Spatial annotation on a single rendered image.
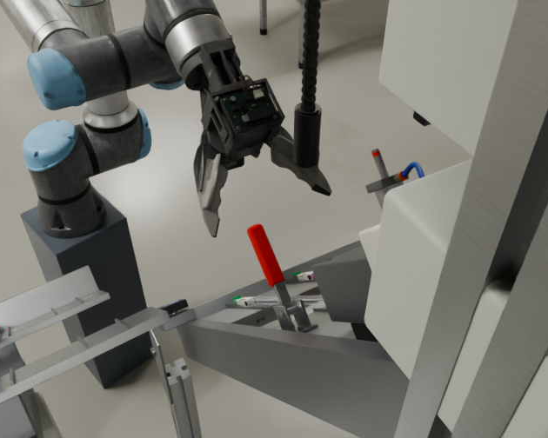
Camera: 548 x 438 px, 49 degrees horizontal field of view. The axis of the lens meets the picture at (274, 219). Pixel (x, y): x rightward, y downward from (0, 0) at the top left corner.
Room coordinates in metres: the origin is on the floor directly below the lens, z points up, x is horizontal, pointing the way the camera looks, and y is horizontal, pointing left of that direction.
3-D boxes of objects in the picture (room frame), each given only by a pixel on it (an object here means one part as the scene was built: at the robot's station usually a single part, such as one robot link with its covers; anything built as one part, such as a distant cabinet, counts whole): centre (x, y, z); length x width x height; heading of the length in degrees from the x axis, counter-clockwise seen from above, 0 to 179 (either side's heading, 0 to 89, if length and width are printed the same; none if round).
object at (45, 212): (1.03, 0.47, 0.60); 0.15 x 0.15 x 0.10
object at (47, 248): (1.03, 0.47, 0.28); 0.18 x 0.18 x 0.55; 42
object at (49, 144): (1.03, 0.46, 0.72); 0.13 x 0.12 x 0.14; 122
